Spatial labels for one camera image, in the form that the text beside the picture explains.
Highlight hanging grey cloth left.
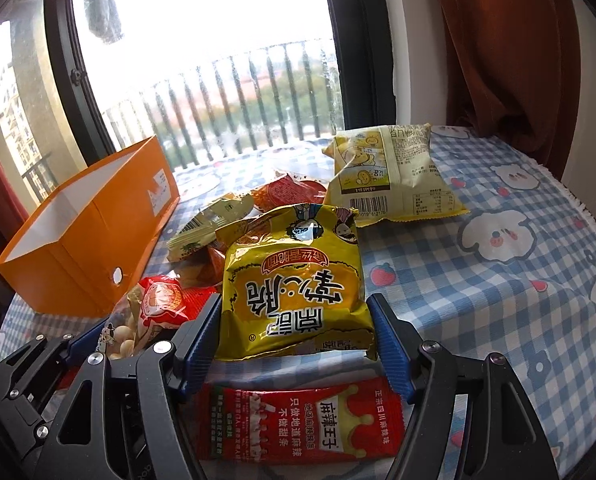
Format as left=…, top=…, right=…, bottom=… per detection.
left=84, top=0, right=122, bottom=44

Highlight blue checkered bear tablecloth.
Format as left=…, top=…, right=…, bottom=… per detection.
left=0, top=127, right=596, bottom=479

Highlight yellow noodle snack bag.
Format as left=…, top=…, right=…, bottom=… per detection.
left=216, top=203, right=375, bottom=362

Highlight dark red right curtain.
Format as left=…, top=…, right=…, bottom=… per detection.
left=439, top=0, right=581, bottom=178

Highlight red clear biscuit bag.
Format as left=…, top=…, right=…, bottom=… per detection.
left=96, top=274, right=217, bottom=360

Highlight orange cardboard box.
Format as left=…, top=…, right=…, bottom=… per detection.
left=0, top=136, right=180, bottom=318

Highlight black window frame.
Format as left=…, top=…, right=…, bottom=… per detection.
left=44, top=0, right=396, bottom=162

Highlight red spicy strip packet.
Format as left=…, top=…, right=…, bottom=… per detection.
left=191, top=377, right=405, bottom=465

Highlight balcony metal railing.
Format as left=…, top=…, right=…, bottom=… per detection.
left=19, top=39, right=345, bottom=201

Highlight pale yellow chips bag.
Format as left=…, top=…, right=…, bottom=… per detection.
left=323, top=124, right=468, bottom=228

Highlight brown triangular meat packet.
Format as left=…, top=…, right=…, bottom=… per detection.
left=168, top=218, right=254, bottom=287

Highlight green snack packet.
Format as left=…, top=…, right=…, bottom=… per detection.
left=167, top=193, right=254, bottom=263

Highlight red sauce snack packet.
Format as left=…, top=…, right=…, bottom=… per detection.
left=250, top=174, right=326, bottom=212

